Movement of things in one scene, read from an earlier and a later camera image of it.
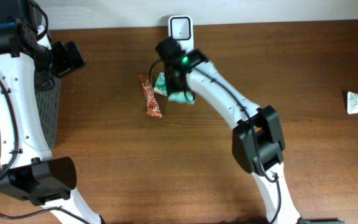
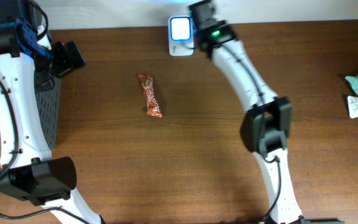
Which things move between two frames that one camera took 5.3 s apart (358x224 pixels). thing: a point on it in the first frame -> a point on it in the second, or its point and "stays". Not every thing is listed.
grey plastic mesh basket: [48, 102] stays
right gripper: [175, 83] -> [202, 10]
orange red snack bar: [153, 106] stays
